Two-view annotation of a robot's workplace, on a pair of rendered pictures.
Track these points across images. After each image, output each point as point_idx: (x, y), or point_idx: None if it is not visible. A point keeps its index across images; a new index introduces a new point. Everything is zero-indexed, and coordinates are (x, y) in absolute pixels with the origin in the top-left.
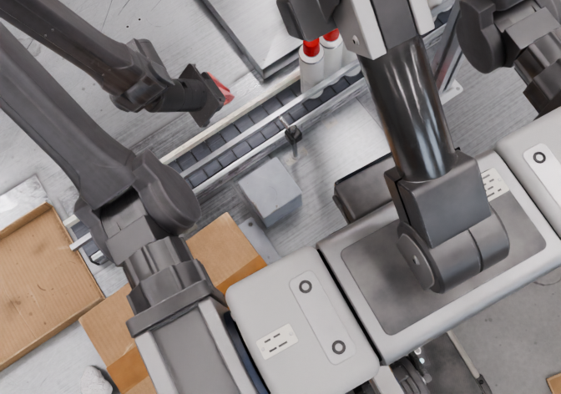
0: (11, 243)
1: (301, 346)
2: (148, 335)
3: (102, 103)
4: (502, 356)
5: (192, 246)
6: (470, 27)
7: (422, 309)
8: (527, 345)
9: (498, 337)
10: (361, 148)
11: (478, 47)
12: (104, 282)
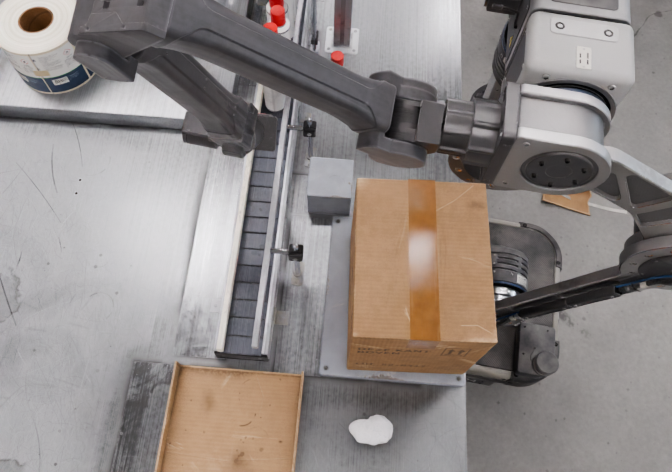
0: (180, 425)
1: (595, 48)
2: (523, 127)
3: (125, 261)
4: (507, 213)
5: (364, 217)
6: None
7: None
8: (511, 192)
9: (493, 205)
10: None
11: None
12: (287, 366)
